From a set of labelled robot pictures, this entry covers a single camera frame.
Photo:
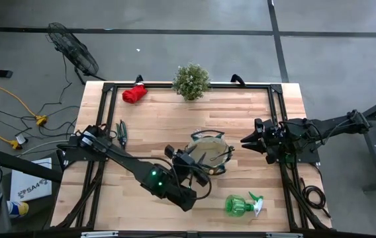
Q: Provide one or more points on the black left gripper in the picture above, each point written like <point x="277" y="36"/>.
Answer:
<point x="183" y="160"/>

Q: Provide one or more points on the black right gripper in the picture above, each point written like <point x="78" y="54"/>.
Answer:
<point x="272" y="139"/>

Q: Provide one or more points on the beige green gardening bag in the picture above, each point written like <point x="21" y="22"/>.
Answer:
<point x="212" y="147"/>

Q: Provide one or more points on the green spray bottle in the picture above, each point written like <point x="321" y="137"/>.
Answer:
<point x="237" y="205"/>

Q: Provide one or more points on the red gardening glove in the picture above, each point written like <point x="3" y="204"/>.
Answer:
<point x="134" y="94"/>

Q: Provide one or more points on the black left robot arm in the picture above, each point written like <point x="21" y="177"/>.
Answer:
<point x="135" y="165"/>

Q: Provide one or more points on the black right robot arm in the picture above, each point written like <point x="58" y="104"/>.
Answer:
<point x="327" y="127"/>

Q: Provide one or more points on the small potted green plant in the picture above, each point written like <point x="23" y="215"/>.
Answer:
<point x="191" y="81"/>

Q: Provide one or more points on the black floor fan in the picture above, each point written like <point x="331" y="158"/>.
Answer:
<point x="75" y="53"/>

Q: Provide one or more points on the white cardboard box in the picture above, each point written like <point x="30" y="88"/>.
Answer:
<point x="30" y="180"/>

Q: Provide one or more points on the black metal beam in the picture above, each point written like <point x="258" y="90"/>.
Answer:
<point x="26" y="165"/>

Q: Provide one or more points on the white power adapter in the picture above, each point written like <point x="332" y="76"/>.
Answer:
<point x="21" y="139"/>

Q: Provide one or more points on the yellow blue can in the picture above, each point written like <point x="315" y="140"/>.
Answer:
<point x="19" y="209"/>

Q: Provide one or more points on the black aluminium table frame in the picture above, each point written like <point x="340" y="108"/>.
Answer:
<point x="158" y="85"/>

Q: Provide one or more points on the silver aluminium bracket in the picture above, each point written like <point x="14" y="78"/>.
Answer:
<point x="100" y="234"/>
<point x="284" y="235"/>

